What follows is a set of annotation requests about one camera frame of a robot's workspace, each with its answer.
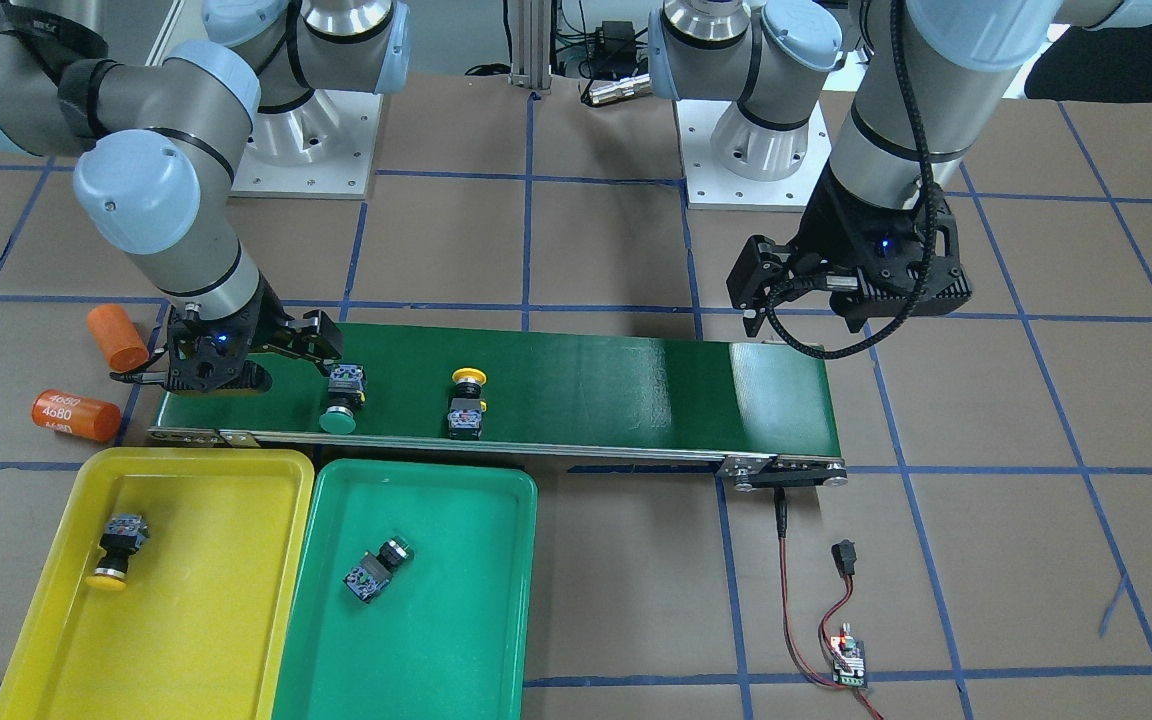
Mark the aluminium frame post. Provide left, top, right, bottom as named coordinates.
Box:
left=503, top=1, right=556, bottom=96

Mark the red black power cable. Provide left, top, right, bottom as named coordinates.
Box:
left=770, top=486, right=887, bottom=720

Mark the yellow push button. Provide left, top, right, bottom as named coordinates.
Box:
left=447, top=366, right=486, bottom=441
left=84, top=511, right=151, bottom=591

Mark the yellow plastic tray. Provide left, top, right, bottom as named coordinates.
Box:
left=0, top=448, right=314, bottom=719

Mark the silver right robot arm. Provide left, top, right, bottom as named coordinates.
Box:
left=0, top=1, right=410, bottom=395

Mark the green push button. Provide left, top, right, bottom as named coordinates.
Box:
left=342, top=536, right=414, bottom=602
left=319, top=363, right=367, bottom=435

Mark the green conveyor belt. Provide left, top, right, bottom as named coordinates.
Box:
left=150, top=323, right=847, bottom=488

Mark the orange cylinder with 4680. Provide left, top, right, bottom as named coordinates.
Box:
left=31, top=389, right=122, bottom=442

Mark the small motor controller board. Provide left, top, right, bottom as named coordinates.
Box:
left=827, top=632, right=870, bottom=691

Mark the green plastic tray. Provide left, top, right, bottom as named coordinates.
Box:
left=271, top=458, right=538, bottom=719

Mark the plain orange cylinder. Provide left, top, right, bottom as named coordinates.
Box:
left=86, top=304, right=150, bottom=373

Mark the yellow push button top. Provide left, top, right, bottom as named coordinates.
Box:
left=84, top=511, right=151, bottom=591

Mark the black power adapter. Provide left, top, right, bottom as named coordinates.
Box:
left=591, top=20, right=641, bottom=65

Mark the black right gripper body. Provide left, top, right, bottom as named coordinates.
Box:
left=164, top=281, right=287, bottom=395

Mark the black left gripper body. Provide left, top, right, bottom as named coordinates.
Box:
left=796, top=168, right=973, bottom=331

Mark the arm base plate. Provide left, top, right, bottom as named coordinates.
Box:
left=230, top=90, right=384, bottom=200
left=675, top=100, right=831, bottom=213

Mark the yellow push button bottom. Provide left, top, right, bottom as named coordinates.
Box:
left=447, top=366, right=486, bottom=441

